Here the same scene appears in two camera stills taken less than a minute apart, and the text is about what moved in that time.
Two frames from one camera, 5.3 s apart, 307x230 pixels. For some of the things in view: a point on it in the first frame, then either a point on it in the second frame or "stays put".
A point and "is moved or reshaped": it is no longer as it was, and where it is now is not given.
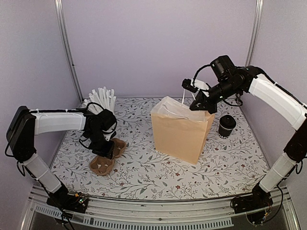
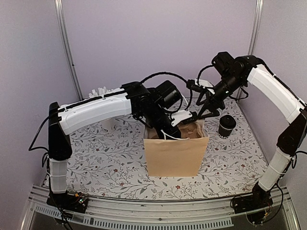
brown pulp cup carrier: (101, 165) to (188, 130)
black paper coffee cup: (224, 132) stays put
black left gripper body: (100, 147) to (158, 127)
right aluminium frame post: (254, 32) stays put
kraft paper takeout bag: (179, 132) is moved or reshaped
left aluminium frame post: (59, 6) stays put
